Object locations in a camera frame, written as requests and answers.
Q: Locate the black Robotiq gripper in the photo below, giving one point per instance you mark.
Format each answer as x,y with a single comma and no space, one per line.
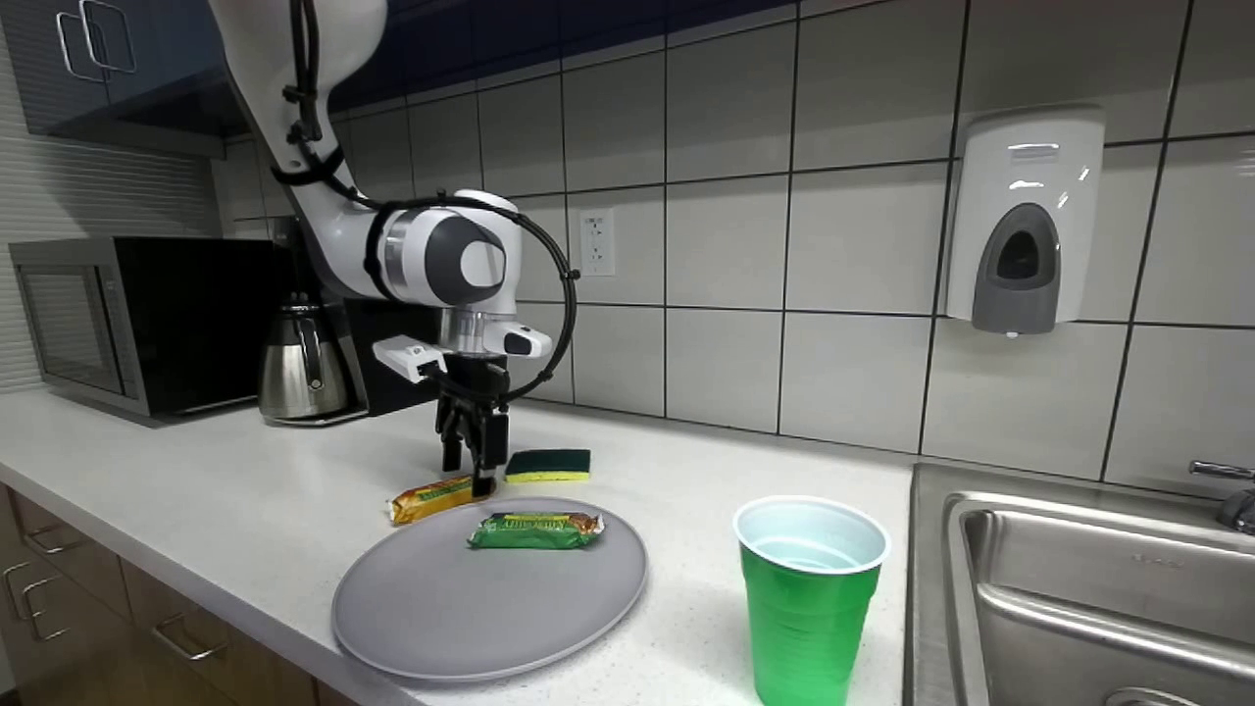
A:
477,382

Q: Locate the orange candy bar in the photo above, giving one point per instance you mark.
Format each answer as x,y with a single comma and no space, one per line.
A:
434,501

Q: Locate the green candy bar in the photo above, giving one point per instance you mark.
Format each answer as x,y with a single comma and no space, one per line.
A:
535,528

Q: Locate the green plastic cup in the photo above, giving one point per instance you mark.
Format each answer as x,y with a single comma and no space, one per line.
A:
811,628

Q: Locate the green and yellow sponge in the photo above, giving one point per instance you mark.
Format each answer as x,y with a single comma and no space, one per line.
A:
556,460

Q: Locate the black coffee maker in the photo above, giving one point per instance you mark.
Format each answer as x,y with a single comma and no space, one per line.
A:
395,397

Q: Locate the grey round plate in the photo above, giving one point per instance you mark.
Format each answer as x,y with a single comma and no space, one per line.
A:
434,612

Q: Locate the steel coffee carafe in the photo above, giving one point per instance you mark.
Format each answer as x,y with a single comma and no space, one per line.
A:
298,374

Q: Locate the black microwave oven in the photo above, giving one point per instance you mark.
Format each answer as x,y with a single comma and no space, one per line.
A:
80,328

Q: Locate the wooden lower cabinet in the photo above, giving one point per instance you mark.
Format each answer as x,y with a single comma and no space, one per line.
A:
80,612

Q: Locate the dark blue upper cabinet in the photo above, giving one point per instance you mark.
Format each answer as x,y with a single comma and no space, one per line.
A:
132,63

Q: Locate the stainless steel sink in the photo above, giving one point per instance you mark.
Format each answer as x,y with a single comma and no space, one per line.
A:
1043,552

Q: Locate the chrome faucet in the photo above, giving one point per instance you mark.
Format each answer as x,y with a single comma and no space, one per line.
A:
1238,505

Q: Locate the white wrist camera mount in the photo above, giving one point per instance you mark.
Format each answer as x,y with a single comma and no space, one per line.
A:
404,354

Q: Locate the white wall outlet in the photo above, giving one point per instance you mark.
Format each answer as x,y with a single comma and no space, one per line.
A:
597,242

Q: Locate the white wall soap dispenser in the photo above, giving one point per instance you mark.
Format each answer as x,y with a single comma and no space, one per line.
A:
1026,170

